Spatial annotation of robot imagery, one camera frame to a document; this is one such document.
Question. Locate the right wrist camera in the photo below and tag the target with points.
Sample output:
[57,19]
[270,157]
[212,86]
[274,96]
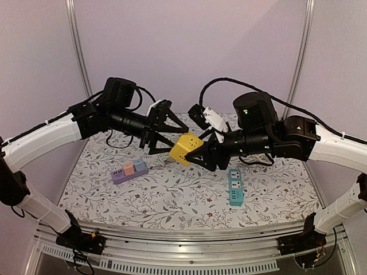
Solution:
[210,121]

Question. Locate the teal power strip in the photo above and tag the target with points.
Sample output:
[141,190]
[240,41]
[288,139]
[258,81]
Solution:
[235,188]

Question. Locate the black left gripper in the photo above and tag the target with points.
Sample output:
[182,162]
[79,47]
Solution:
[150,130]

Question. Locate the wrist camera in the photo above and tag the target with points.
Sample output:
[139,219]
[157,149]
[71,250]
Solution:
[159,107]
[210,121]

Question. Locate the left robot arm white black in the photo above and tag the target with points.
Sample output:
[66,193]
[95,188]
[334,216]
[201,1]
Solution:
[109,109]

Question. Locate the floral patterned table mat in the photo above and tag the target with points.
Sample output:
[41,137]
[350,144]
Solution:
[172,196]

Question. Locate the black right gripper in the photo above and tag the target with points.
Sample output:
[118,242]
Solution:
[217,150]

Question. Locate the left aluminium frame post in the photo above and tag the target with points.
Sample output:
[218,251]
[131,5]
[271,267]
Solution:
[76,41]

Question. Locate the pink charger plug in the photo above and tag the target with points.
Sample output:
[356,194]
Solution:
[128,169]

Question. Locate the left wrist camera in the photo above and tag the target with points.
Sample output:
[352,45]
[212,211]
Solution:
[159,107]

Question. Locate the aluminium frame post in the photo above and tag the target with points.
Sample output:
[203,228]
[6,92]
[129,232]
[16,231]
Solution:
[76,41]
[308,21]

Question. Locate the blue charger plug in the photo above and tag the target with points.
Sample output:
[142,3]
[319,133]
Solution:
[139,165]

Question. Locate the purple power strip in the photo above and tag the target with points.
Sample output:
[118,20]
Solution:
[118,176]

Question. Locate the right aluminium frame post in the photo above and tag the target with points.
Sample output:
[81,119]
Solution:
[308,21]

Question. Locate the yellow cube socket adapter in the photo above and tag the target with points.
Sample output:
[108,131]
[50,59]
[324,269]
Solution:
[186,143]

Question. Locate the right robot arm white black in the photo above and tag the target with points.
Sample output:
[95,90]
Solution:
[297,137]

